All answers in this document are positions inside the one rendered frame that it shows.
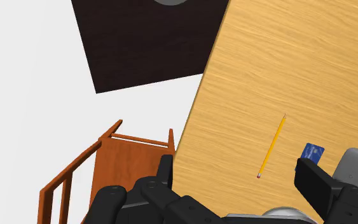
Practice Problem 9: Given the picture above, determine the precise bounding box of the light wooden table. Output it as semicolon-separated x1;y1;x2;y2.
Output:
166;0;358;224

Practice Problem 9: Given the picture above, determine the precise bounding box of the yellow pencil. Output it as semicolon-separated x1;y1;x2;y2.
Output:
256;113;288;179

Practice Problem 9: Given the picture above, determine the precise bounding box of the orange-brown wooden chair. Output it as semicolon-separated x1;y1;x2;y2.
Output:
37;119;176;224

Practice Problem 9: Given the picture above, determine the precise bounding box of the grey rounded device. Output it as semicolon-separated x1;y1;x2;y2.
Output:
332;147;358;199

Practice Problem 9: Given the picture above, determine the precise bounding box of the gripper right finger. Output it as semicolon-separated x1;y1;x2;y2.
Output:
294;157;358;224

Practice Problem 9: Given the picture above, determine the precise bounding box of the blue card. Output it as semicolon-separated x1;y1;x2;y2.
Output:
294;143;326;172

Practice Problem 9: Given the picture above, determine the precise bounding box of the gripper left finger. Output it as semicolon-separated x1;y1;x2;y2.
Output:
84;154;226;224

